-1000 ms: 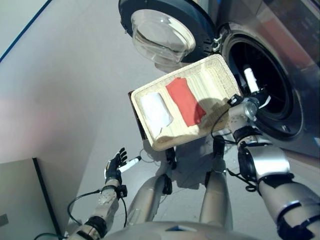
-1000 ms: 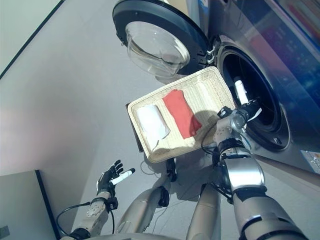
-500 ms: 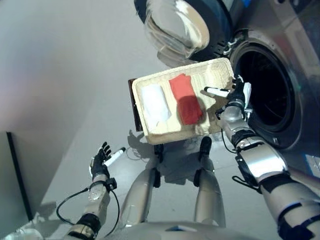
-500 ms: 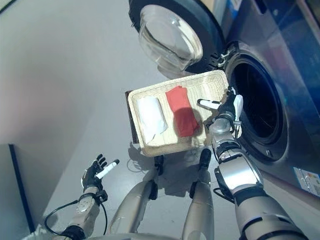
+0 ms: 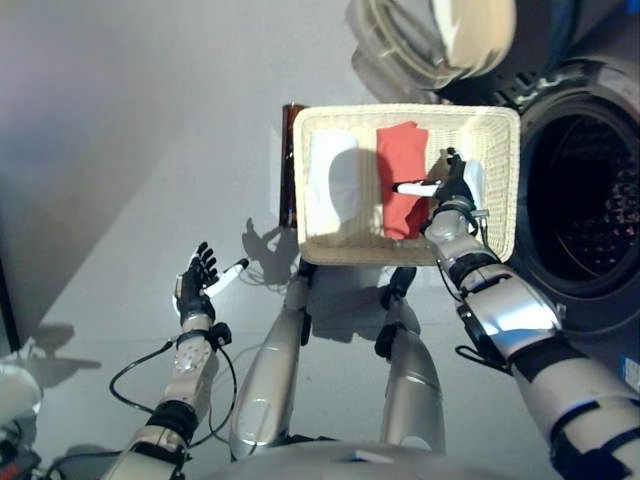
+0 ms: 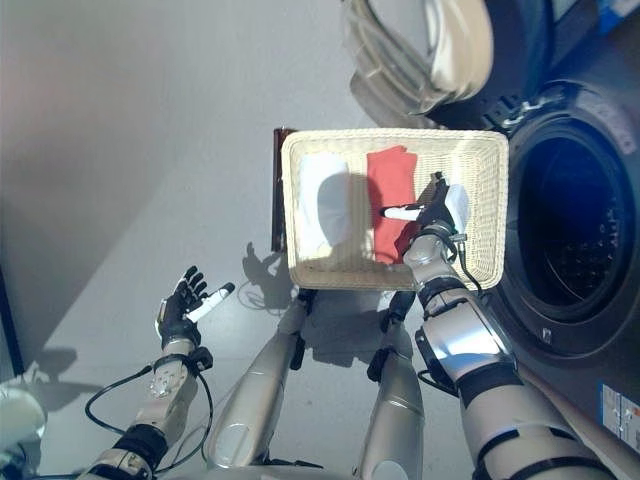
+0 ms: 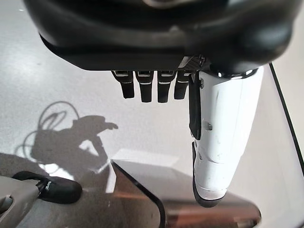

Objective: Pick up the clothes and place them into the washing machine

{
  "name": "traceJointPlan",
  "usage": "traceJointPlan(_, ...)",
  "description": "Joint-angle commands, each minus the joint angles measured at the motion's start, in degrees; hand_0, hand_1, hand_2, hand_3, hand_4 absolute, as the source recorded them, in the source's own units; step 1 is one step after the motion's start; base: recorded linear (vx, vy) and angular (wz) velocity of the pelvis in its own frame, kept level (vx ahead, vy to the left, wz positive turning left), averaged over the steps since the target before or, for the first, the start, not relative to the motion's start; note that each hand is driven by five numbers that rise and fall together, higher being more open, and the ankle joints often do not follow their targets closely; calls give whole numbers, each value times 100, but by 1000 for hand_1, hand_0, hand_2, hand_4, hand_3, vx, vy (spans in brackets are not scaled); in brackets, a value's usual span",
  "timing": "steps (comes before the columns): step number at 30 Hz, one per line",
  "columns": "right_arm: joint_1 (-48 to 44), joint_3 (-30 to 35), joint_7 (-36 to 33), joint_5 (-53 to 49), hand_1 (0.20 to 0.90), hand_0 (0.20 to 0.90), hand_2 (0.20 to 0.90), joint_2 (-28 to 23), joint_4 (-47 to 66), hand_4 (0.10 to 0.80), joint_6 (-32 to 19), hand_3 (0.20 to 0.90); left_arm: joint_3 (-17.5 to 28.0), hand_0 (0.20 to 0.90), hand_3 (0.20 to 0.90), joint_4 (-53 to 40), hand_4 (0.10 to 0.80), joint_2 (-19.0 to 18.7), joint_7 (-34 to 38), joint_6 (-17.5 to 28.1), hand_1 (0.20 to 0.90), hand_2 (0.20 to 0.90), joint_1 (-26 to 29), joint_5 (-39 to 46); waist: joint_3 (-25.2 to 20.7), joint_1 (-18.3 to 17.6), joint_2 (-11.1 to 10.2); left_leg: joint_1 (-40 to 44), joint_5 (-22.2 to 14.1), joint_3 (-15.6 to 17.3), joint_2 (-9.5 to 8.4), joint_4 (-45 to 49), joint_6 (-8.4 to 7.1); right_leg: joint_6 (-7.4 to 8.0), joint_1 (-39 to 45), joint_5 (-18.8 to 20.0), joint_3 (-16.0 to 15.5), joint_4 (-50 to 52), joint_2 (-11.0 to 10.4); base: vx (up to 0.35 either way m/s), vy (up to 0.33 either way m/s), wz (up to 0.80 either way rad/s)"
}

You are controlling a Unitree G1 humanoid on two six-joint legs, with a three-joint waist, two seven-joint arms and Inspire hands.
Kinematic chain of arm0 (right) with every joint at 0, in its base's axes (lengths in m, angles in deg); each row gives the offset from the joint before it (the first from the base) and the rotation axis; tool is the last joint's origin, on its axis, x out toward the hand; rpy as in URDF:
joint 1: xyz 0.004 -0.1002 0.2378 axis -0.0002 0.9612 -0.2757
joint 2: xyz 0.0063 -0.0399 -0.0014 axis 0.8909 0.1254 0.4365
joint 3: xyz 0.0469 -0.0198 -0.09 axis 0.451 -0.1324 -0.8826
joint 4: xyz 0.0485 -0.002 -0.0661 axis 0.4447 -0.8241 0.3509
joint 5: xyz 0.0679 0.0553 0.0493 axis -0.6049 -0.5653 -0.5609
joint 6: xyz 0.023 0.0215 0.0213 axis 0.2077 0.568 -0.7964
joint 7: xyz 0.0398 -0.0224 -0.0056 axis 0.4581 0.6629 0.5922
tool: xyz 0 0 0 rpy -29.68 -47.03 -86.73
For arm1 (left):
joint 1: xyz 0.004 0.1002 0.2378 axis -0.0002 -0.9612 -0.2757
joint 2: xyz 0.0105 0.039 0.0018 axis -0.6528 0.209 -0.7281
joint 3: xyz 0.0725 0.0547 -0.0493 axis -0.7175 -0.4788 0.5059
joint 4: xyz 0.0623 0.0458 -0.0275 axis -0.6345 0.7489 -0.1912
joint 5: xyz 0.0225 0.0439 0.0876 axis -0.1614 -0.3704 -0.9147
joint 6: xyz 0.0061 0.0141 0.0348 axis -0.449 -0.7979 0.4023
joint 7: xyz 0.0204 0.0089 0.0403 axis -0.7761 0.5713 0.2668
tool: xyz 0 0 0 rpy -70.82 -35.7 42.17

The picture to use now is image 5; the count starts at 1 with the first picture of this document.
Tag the white rounded device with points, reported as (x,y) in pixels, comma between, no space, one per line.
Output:
(17,385)

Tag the round glass washer door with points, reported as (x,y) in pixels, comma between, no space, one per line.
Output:
(475,40)

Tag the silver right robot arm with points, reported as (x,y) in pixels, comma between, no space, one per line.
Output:
(515,310)

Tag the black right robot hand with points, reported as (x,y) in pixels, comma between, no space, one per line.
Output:
(472,180)

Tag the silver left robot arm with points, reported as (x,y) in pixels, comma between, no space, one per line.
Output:
(187,370)

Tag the silver front-load washing machine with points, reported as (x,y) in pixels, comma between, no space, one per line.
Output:
(550,280)

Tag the dark brown glossy stool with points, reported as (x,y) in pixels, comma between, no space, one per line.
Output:
(289,165)

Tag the red and black electronics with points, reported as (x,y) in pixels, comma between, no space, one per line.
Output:
(15,460)

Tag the white cloth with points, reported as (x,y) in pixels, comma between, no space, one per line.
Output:
(320,170)

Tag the white wicker basket tray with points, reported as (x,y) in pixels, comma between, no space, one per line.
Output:
(500,190)

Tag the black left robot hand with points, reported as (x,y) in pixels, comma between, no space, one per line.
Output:
(192,295)

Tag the silver right robot leg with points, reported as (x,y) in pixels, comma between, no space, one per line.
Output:
(415,385)

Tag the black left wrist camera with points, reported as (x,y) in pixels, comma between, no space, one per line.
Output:
(222,334)

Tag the red cloth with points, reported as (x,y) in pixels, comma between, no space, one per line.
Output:
(400,155)

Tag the grey robot torso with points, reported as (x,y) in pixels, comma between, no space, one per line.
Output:
(380,462)

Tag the blue energy label sticker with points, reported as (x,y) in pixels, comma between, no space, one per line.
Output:
(631,375)

